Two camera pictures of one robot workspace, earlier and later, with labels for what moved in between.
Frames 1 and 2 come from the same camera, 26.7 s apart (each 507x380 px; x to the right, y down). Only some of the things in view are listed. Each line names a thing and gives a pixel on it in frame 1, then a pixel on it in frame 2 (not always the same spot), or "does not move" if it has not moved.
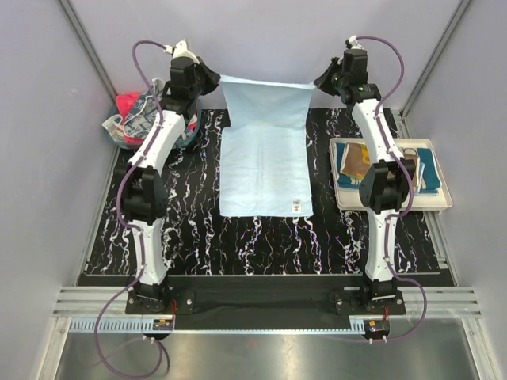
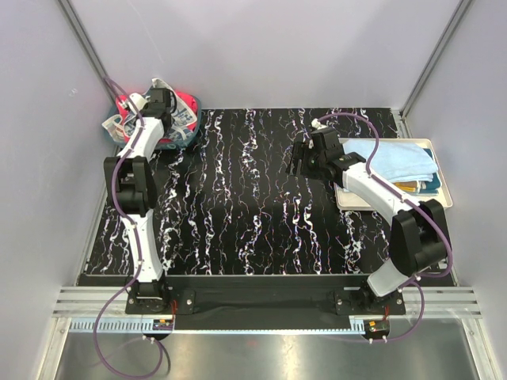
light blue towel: x=264 y=157 → x=397 y=163
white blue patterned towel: x=141 y=116 does not move
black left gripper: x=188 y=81 → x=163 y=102
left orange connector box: x=163 y=324 does not move
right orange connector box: x=377 y=328 does not move
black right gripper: x=322 y=81 → x=301 y=151
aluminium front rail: x=81 y=305 does not move
